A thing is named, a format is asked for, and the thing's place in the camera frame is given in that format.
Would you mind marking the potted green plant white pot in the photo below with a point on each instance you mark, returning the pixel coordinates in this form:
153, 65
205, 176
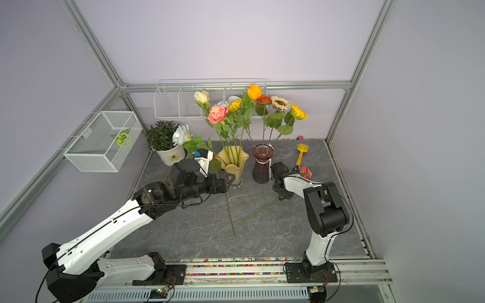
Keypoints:
160, 140

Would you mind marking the yellow toy shovel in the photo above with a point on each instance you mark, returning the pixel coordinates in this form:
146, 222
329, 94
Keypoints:
302, 149

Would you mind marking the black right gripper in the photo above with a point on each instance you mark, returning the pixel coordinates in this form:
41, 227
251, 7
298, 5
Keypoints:
286, 196

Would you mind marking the white wire side basket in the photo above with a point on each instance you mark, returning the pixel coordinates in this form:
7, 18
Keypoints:
105, 143

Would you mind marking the cream white rose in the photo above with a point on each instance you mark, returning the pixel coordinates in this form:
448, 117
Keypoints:
203, 101

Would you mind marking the white empty flower pot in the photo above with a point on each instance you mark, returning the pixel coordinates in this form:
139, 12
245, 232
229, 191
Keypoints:
233, 98

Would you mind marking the dark red glass vase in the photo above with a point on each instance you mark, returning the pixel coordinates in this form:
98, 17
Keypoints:
263, 154

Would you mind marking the pink rose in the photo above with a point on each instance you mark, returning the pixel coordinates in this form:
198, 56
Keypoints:
302, 171
216, 117

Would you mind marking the white wire wall shelf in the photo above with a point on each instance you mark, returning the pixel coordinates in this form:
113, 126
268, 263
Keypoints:
175, 99

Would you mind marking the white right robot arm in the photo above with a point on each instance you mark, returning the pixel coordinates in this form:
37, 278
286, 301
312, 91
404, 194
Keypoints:
327, 215

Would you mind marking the orange rose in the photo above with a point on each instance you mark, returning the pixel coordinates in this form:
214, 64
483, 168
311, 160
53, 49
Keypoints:
249, 99

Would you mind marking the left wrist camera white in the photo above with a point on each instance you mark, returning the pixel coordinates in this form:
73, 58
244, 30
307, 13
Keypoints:
203, 157

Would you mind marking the yellow ruffled glass vase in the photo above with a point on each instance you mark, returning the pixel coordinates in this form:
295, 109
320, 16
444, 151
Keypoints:
233, 159

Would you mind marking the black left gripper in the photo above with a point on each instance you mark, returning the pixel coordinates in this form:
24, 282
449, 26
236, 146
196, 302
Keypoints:
223, 186

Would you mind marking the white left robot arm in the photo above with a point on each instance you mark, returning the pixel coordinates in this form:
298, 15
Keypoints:
76, 268

